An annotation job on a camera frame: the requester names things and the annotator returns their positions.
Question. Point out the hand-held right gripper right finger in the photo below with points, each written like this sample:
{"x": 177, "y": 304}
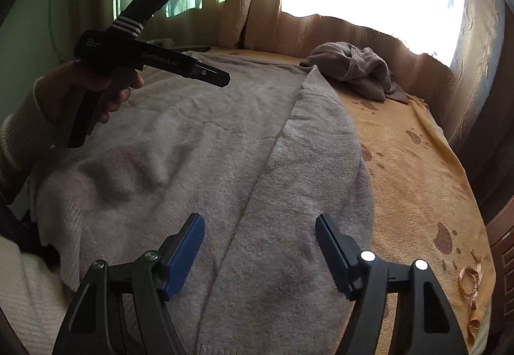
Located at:
{"x": 331, "y": 254}

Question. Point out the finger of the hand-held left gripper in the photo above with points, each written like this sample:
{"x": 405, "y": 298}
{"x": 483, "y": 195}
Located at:
{"x": 213, "y": 76}

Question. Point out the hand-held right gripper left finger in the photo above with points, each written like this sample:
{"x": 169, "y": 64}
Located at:
{"x": 184, "y": 254}

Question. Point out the grey beaded knit sweater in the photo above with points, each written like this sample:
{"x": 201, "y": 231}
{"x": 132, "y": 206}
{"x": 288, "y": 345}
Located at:
{"x": 200, "y": 146}

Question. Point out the taupe ribbed knit sweater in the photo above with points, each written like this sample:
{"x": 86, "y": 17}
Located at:
{"x": 353, "y": 66}

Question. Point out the person's left forearm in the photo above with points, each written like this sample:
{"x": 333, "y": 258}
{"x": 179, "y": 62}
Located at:
{"x": 20, "y": 146}

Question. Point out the person's left hand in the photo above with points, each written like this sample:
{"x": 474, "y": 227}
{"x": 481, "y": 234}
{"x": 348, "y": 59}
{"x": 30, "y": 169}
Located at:
{"x": 60, "y": 90}

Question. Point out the yellow paw-print blanket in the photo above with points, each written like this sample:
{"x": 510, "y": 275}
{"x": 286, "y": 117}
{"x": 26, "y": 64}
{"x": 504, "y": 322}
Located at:
{"x": 409, "y": 186}

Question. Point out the beige embossed curtain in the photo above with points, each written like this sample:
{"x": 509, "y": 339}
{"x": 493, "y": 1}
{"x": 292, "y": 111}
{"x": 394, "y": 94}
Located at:
{"x": 341, "y": 33}

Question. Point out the beige ribbon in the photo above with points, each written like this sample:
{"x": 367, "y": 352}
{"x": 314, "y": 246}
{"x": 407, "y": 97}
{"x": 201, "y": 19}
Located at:
{"x": 474, "y": 292}

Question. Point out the person's cream sweater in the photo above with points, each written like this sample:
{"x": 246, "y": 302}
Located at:
{"x": 24, "y": 298}

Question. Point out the dark cloth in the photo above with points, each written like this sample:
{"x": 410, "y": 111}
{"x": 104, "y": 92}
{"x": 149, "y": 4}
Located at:
{"x": 16, "y": 226}

